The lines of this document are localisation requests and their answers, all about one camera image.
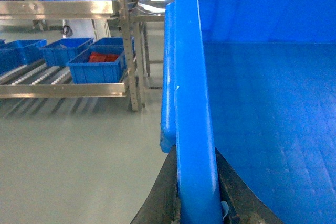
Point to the blue bin far left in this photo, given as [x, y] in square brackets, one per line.
[20, 52]

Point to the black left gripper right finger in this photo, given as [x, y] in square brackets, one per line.
[239, 203]

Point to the blue bin with red parts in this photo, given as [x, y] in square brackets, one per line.
[98, 66]

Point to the stainless steel table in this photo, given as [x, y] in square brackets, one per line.
[144, 11]

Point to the blue bin middle shelf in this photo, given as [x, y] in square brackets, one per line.
[64, 50]

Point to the stainless steel roller shelf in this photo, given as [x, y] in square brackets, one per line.
[88, 19]

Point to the small blue bin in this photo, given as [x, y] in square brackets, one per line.
[109, 43]

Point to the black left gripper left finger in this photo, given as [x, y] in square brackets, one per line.
[162, 204]

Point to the large blue plastic crate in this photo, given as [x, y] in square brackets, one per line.
[255, 81]

